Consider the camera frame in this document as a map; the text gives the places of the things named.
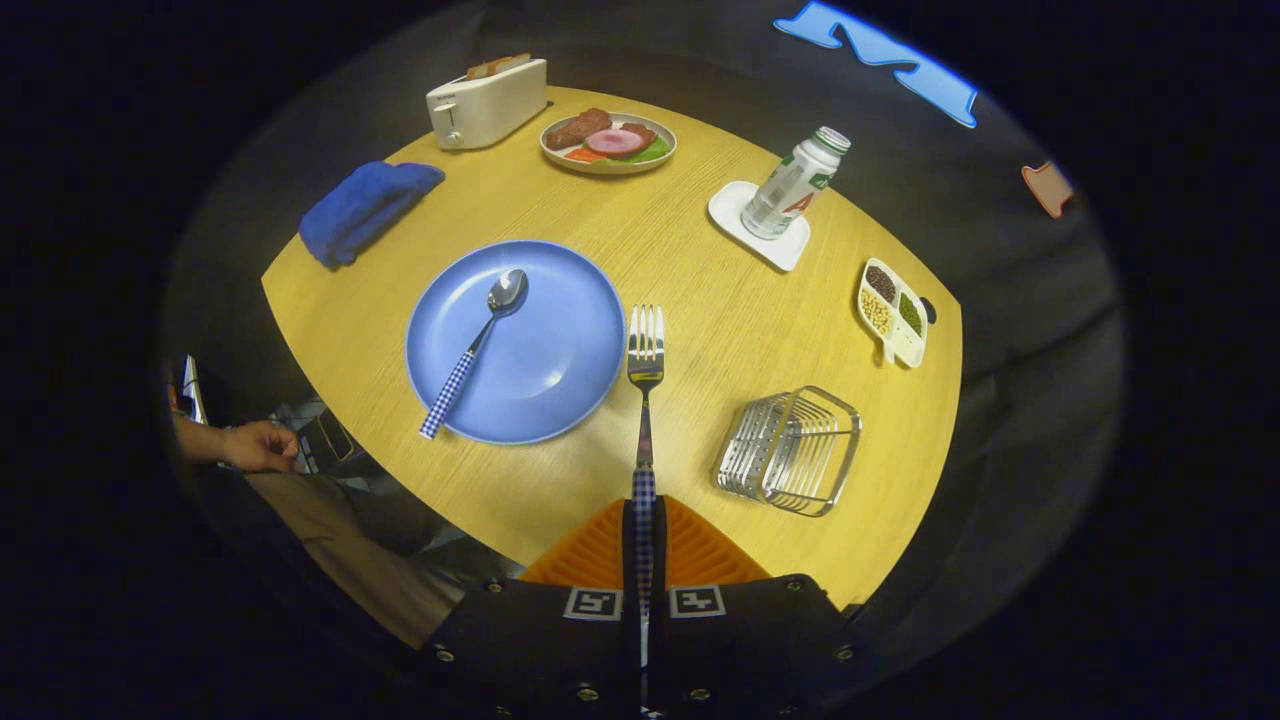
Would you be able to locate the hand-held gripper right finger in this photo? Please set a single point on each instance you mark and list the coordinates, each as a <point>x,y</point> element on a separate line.
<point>658,540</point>

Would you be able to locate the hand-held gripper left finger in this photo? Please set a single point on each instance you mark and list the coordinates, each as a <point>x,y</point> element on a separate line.
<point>628,540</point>

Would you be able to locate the blue plate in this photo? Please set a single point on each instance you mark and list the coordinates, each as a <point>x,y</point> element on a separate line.
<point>560,340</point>

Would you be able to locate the person's khaki trousers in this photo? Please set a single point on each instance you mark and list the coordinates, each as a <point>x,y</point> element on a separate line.
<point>350,560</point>

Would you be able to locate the dark floor equipment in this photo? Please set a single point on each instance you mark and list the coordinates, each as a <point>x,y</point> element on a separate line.
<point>330,440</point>

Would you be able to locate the white divided dish with beans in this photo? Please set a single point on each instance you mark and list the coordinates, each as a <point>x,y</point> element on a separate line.
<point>905,345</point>

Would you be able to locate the white square coaster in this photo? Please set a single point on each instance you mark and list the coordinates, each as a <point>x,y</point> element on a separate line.
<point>730,205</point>

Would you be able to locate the black table grommet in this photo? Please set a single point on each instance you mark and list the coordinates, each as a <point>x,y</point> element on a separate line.
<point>929,311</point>

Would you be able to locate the beige food plate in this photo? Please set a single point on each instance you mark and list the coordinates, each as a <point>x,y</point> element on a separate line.
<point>610,167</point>

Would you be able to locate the white bottle with green cap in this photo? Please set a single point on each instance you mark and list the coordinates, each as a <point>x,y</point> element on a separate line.
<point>790,190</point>

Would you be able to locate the orange carrot slice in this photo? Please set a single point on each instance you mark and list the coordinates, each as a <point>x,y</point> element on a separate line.
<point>583,155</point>

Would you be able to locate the green lettuce leaf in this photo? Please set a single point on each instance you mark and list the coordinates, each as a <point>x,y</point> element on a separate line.
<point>655,150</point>

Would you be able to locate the pink ham slice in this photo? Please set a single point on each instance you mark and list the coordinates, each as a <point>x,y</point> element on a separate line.
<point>613,142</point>

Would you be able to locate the small brown meat piece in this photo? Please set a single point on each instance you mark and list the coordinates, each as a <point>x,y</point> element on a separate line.
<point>640,132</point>

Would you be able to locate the large brown meat piece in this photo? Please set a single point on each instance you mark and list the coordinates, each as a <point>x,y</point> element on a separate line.
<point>578,128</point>

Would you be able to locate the blue folded towel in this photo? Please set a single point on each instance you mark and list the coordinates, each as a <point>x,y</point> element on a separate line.
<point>360,210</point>

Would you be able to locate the white toaster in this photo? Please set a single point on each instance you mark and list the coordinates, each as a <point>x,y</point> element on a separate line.
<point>490,105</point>

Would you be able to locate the white slim device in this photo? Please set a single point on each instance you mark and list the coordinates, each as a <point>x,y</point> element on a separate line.
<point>192,390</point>

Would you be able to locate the toast slice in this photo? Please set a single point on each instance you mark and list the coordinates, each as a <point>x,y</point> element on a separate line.
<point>510,63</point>
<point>482,70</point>

